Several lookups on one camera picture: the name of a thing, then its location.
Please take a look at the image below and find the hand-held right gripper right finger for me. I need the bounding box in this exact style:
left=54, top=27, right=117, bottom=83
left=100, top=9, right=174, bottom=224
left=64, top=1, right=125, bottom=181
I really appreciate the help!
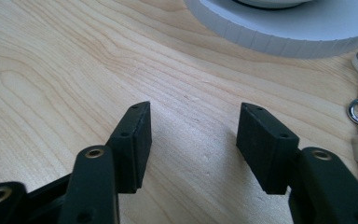
left=236, top=102, right=300, bottom=196

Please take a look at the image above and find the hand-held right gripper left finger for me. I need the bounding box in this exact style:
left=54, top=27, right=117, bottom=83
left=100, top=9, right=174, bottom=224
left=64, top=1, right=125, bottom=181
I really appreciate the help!
left=105, top=101, right=153, bottom=195

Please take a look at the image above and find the white bowl with dark rim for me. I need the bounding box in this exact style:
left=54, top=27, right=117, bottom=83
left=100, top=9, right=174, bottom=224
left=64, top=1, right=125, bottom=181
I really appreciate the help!
left=231, top=0, right=314, bottom=10

